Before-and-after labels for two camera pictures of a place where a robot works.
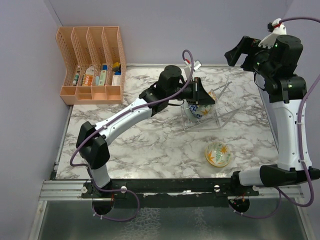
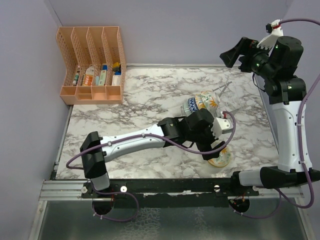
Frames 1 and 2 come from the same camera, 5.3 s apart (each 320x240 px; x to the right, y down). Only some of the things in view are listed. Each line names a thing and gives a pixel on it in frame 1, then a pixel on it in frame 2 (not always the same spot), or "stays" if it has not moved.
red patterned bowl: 193,108 stays
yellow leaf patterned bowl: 217,154 stays
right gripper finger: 248,64 stays
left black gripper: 200,96 -> 207,146
